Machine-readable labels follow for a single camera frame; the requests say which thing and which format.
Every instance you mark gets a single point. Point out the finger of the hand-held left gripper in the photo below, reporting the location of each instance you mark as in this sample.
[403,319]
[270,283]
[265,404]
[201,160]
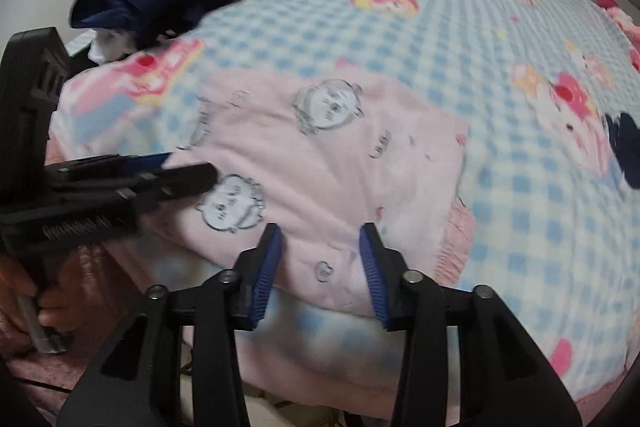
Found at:
[145,162]
[185,179]

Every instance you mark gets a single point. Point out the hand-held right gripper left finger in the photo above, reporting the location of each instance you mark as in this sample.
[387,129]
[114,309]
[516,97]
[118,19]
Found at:
[265,277]

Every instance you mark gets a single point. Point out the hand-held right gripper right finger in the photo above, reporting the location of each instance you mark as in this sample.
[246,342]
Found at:
[372,277]

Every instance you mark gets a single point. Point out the pink printed pants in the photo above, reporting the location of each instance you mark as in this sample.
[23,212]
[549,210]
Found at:
[325,167]

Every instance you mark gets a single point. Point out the person's left hand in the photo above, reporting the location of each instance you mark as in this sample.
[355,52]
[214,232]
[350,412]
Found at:
[15,279]

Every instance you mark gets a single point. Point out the white garment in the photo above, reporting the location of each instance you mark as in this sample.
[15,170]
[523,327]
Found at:
[112,47]

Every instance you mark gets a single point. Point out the blue checked cartoon blanket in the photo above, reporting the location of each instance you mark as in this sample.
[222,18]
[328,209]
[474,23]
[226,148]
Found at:
[450,32]

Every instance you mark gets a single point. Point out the folded navy garment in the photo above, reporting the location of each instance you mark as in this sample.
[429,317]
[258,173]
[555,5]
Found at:
[625,152]

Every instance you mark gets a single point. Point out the pink plush toy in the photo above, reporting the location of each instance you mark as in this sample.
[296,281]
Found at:
[622,14]

